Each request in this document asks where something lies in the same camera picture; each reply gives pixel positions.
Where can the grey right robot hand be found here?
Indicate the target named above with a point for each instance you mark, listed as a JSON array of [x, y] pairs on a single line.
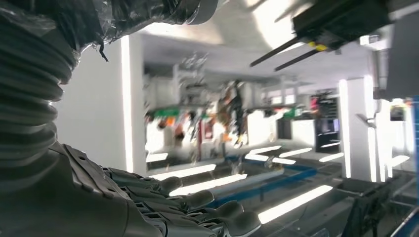
[[65, 202]]

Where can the black handheld device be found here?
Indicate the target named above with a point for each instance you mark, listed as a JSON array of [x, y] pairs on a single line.
[[340, 19]]

